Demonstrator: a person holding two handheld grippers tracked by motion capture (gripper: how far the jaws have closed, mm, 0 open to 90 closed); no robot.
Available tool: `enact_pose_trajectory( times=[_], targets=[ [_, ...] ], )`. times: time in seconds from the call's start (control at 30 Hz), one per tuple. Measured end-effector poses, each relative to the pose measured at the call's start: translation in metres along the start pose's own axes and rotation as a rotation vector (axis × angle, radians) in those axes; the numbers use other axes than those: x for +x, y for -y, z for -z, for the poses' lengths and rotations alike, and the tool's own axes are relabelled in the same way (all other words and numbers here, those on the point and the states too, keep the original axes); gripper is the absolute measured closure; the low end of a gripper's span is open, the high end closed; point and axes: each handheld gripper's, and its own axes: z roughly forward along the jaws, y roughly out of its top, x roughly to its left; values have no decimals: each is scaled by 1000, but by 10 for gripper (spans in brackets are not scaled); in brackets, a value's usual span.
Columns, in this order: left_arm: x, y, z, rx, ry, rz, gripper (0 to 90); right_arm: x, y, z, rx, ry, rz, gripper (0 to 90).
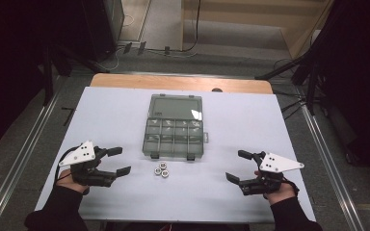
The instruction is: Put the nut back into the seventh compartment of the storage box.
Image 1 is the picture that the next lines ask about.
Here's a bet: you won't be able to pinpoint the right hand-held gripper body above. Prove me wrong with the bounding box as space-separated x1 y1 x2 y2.
238 150 305 196

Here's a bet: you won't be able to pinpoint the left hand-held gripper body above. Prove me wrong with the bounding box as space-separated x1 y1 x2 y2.
59 140 119 188

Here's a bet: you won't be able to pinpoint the clear plastic compartment box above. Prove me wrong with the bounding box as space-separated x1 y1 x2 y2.
142 93 210 162

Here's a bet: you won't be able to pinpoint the person's right hand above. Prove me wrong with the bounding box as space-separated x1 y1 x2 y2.
262 180 297 207

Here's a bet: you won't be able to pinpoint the person's left hand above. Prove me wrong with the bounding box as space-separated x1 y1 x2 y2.
55 168 91 195

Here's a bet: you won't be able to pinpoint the white table mat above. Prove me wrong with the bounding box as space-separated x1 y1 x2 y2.
34 86 317 224

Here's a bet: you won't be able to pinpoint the wooden table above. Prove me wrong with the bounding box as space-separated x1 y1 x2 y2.
90 72 274 95

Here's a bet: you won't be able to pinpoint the black tripod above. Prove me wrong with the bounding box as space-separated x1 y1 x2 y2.
254 47 323 116

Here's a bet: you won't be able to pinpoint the black floor plugs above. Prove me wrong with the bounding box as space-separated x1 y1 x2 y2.
122 40 172 56

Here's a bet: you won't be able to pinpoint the black stand legs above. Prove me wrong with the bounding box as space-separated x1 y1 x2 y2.
41 43 111 108

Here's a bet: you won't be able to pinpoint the black cabinet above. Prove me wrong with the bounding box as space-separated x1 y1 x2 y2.
82 0 125 63

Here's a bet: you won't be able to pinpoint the light wooden shelf unit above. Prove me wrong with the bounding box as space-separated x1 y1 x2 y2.
182 0 335 60

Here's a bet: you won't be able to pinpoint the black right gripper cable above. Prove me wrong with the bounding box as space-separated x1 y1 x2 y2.
281 178 301 197

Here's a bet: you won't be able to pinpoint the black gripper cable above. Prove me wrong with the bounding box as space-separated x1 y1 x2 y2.
55 146 80 186
281 178 301 197

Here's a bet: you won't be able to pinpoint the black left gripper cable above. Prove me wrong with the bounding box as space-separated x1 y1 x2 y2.
55 146 80 186

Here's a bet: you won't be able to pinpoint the metal floor rail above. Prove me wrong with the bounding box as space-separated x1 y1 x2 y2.
297 95 365 231
0 76 66 231

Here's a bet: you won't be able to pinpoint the black hanging cable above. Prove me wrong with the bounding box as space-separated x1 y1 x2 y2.
182 0 202 53

